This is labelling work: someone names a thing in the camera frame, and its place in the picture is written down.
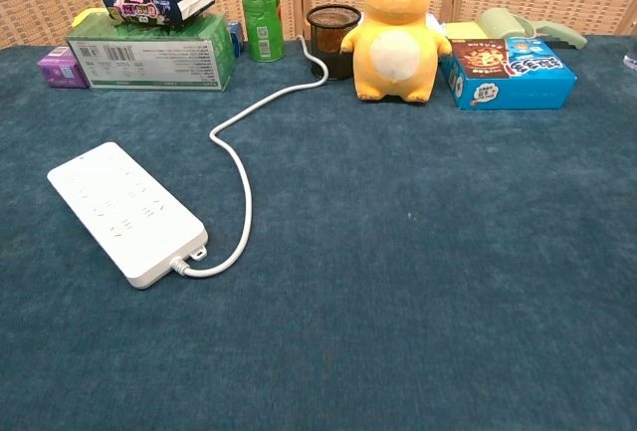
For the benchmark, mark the pale green lint roller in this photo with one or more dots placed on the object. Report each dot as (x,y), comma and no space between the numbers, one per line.
(517,28)

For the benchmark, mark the small purple box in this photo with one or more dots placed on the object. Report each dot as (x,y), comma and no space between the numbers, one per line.
(60,68)

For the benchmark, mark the yellow-green sponge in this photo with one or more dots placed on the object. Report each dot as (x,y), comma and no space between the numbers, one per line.
(89,17)

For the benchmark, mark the clear plastic object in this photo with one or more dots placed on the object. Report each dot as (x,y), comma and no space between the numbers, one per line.
(632,60)

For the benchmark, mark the pale yellow pad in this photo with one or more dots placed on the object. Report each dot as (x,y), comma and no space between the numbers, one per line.
(463,30)

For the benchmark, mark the yellow plush dinosaur toy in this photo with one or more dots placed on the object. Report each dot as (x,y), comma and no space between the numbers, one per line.
(395,48)

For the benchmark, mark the black mesh pen holder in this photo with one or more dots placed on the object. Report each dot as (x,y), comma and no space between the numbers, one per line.
(329,38)

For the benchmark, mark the small blue box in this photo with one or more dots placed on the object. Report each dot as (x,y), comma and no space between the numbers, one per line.
(236,38)

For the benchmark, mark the teal tablecloth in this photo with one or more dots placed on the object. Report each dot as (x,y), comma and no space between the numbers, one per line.
(378,262)

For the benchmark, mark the blue cookie box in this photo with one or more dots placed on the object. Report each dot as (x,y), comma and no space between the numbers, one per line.
(512,75)

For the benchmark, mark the dark printed snack bag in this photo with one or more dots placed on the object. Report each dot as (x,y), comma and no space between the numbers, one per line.
(154,0)

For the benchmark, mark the white power strip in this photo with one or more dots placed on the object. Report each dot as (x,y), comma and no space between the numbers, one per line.
(124,212)

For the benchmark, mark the white object behind plush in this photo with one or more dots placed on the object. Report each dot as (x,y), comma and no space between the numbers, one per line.
(435,24)

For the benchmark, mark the green chips can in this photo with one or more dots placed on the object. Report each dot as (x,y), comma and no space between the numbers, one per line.
(261,8)

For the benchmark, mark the green cardboard box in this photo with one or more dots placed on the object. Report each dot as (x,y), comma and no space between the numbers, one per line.
(154,60)

